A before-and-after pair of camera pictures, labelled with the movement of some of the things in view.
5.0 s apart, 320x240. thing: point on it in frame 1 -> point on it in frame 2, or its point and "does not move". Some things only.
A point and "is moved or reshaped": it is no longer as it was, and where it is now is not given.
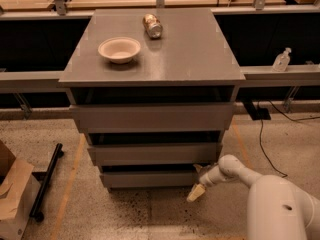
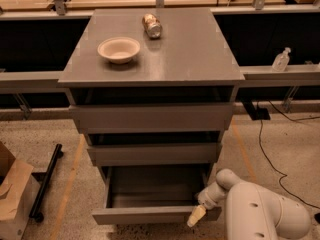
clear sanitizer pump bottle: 282,61 does not move
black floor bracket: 256,114 does not move
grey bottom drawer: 150,179 is moved or reshaped
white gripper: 205,178 -> 207,199
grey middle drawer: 155,154 does not move
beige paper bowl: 119,50 does not move
